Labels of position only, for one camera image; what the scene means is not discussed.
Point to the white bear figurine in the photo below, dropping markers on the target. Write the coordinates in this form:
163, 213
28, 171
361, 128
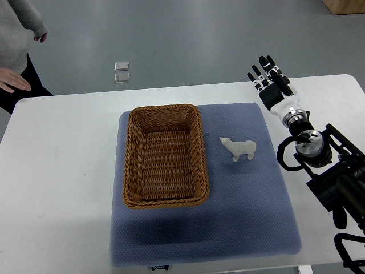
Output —
237, 149

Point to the person in grey sweater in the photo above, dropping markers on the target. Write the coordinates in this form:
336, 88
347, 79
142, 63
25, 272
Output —
17, 19

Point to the person's bare hand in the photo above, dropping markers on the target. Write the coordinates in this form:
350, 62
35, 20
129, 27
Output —
11, 80

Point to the person's far hand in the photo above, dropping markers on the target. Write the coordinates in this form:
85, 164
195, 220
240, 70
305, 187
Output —
41, 38

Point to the blue textured mat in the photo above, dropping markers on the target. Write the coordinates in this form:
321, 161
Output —
248, 212

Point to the brown wicker basket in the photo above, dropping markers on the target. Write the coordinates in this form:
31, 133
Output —
165, 161

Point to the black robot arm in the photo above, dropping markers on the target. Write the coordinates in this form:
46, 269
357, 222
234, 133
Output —
334, 164

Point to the wooden box corner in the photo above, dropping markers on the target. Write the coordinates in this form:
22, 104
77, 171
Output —
344, 7

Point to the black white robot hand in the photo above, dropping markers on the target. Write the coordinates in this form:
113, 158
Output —
276, 91

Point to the upper silver floor plate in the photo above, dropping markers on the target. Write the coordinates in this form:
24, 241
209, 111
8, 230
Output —
121, 66

